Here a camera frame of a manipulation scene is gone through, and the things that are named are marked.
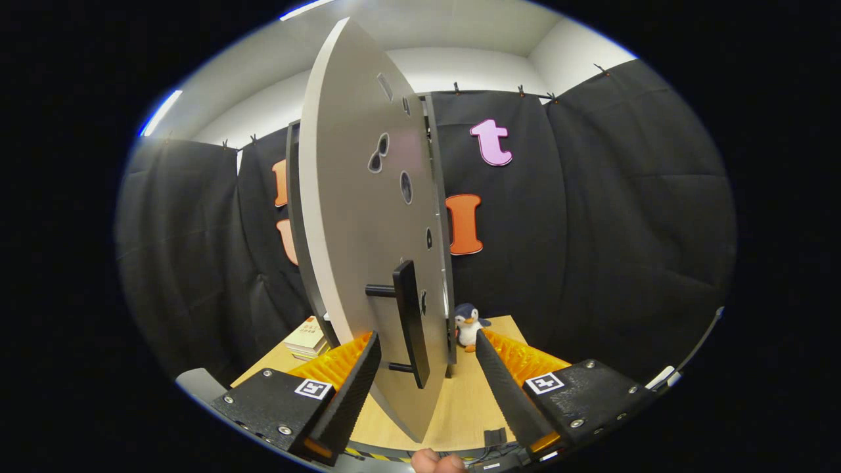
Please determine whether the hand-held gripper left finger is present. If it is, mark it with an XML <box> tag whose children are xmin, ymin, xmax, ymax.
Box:
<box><xmin>210</xmin><ymin>330</ymin><xmax>382</xmax><ymax>464</ymax></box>

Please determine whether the narrow ceiling light panel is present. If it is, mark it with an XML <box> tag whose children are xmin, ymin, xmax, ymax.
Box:
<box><xmin>138</xmin><ymin>89</ymin><xmax>183</xmax><ymax>137</ymax></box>

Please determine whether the yellow black hazard tape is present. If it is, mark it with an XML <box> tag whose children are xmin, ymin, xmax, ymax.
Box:
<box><xmin>345</xmin><ymin>447</ymin><xmax>415</xmax><ymax>461</ymax></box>

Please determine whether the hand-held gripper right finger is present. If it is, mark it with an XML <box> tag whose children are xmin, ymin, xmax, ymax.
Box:
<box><xmin>474</xmin><ymin>328</ymin><xmax>661</xmax><ymax>461</ymax></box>

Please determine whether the small white object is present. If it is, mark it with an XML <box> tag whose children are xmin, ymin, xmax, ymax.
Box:
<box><xmin>645</xmin><ymin>365</ymin><xmax>682</xmax><ymax>390</ymax></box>

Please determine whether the beige cover book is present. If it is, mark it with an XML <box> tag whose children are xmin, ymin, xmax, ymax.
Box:
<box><xmin>284</xmin><ymin>317</ymin><xmax>327</xmax><ymax>350</ymax></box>

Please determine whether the black backdrop cloth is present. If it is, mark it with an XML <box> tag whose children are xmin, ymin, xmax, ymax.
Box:
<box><xmin>115</xmin><ymin>58</ymin><xmax>737</xmax><ymax>388</ymax></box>

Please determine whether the wide ceiling light panel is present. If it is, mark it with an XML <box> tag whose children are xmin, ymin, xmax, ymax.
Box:
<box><xmin>279</xmin><ymin>0</ymin><xmax>336</xmax><ymax>22</ymax></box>

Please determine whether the dark grey shoe cabinet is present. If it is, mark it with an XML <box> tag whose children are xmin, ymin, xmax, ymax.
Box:
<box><xmin>286</xmin><ymin>92</ymin><xmax>459</xmax><ymax>380</ymax></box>

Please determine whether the row of black cloth clips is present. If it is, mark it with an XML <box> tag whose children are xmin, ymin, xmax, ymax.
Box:
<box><xmin>220</xmin><ymin>62</ymin><xmax>608</xmax><ymax>152</ymax></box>

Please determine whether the yellow edged book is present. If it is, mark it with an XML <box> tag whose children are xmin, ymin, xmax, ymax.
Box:
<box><xmin>289</xmin><ymin>338</ymin><xmax>331</xmax><ymax>361</ymax></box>

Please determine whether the penguin plush toy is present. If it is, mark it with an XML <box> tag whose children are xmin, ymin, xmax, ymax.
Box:
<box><xmin>453</xmin><ymin>303</ymin><xmax>492</xmax><ymax>353</ymax></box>

